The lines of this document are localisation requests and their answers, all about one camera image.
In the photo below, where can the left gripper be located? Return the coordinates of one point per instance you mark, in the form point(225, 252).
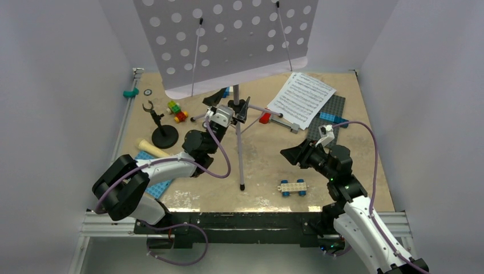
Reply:
point(214, 100)

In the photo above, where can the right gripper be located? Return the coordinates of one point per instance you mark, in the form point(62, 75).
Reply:
point(295, 154)

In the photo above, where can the sheet music page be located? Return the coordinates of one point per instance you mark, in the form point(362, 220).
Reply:
point(300, 98)

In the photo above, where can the lilac music stand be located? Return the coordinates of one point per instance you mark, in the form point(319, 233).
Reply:
point(200, 46)

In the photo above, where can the black microphone stand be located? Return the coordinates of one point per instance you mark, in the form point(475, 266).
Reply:
point(165, 135)

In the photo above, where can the cream toy microphone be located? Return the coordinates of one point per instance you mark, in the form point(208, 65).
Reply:
point(149, 148)

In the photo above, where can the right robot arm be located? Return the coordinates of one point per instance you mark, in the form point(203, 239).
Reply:
point(352, 214)

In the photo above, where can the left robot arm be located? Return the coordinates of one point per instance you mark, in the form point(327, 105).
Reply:
point(121, 190)

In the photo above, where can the blue white brick stack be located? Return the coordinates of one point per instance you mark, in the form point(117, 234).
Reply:
point(227, 92)

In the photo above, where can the white brick car blue wheels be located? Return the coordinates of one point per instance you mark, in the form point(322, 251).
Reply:
point(286, 188)

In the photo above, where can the grey girder red brick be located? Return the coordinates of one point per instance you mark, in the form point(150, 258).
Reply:
point(270, 118)

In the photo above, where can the blue bricks on grey plate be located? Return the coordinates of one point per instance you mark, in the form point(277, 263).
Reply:
point(330, 118)

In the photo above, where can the colourful toy brick car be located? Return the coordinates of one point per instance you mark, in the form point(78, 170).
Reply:
point(174, 108)

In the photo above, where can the dark grey building baseplate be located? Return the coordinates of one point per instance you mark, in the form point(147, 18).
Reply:
point(330, 113)

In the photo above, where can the teal brick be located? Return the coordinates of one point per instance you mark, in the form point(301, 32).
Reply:
point(131, 94)

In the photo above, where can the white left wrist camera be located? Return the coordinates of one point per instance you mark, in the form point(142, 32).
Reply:
point(221, 115)

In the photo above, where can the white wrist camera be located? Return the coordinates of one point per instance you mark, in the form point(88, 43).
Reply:
point(221, 115)
point(326, 135)

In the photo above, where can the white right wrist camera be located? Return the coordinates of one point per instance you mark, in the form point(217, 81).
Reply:
point(326, 135)

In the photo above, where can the black table front rail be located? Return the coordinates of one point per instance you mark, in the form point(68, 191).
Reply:
point(184, 229)

